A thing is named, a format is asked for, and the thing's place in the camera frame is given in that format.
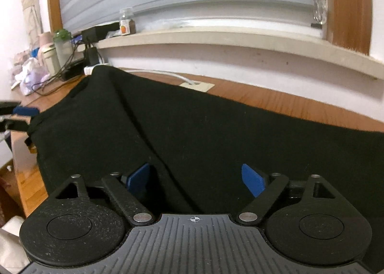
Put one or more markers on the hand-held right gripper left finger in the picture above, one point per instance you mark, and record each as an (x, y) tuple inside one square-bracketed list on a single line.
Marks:
[(139, 178)]

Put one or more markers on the pale green canister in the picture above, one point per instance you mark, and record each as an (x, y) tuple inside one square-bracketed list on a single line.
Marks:
[(49, 61)]

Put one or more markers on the black power adapter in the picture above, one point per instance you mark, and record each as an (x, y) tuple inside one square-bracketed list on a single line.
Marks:
[(93, 56)]

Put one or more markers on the blue white cloth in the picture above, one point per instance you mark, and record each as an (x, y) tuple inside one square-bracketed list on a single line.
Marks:
[(77, 40)]

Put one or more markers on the wooden window frame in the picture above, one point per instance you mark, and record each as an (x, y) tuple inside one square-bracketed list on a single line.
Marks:
[(348, 6)]

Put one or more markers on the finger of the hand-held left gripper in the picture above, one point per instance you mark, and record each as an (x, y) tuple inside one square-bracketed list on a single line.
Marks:
[(27, 111), (15, 125)]

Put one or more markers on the person's beige clothing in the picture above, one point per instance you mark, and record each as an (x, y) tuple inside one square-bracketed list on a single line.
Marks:
[(9, 238)]

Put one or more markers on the clear bottle green lid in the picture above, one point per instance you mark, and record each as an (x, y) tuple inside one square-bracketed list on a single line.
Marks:
[(63, 50)]

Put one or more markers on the white plastic bag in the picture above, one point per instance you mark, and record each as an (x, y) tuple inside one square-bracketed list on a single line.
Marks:
[(31, 76)]

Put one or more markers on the black box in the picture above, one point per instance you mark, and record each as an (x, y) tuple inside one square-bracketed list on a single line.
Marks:
[(99, 32)]

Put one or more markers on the beige window sill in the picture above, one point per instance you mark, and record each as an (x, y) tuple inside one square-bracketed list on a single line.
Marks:
[(240, 43)]

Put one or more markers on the pink cup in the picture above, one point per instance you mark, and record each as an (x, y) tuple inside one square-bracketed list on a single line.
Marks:
[(45, 39)]

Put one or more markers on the black fleece garment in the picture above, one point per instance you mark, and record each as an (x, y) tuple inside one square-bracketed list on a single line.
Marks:
[(210, 142)]

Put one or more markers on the white power strip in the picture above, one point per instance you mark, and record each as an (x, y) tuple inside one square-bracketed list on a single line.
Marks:
[(88, 70)]

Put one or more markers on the glass jar orange label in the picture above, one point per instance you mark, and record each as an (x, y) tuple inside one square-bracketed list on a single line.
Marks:
[(127, 26)]

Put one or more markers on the black textured case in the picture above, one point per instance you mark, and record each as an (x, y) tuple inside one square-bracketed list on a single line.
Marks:
[(73, 70)]

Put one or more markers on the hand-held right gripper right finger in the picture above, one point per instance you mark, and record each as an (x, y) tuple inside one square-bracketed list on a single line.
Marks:
[(253, 179)]

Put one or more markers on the beige patterned curtain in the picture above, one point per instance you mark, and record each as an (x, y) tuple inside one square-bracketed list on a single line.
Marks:
[(30, 3)]

